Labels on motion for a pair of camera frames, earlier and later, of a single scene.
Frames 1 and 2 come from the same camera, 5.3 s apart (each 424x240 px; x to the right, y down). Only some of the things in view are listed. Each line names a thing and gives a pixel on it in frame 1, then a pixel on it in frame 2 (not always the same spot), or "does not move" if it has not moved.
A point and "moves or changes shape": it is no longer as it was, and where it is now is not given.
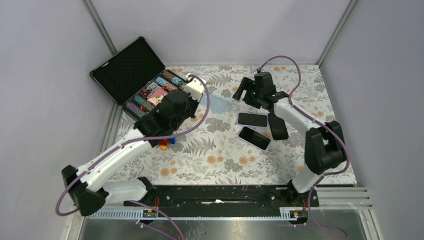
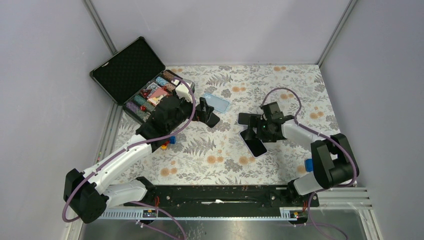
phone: [253, 120] does not move
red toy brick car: [164, 142] does not move
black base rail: [226, 197] does not move
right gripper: [247, 84] -> [256, 122]
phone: [254, 138] moves or changes shape
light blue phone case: [218, 103] does not move
